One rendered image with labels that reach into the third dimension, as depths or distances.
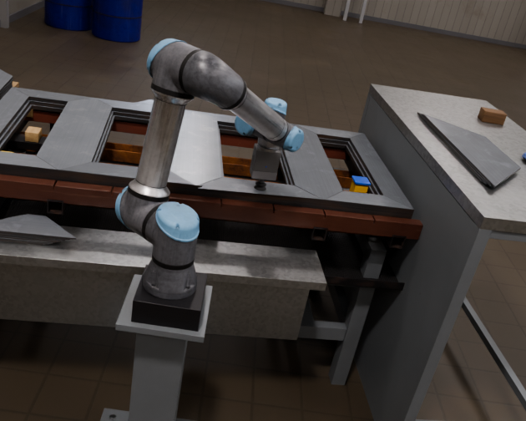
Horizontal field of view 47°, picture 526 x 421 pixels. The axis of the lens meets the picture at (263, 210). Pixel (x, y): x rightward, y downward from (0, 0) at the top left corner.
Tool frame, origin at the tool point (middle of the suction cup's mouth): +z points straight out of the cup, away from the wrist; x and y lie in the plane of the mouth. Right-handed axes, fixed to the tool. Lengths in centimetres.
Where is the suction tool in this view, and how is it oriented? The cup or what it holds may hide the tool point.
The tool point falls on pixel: (260, 187)
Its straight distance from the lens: 207.5
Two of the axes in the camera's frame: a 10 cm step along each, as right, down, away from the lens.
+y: -9.8, -0.9, -2.0
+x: 1.3, 4.8, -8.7
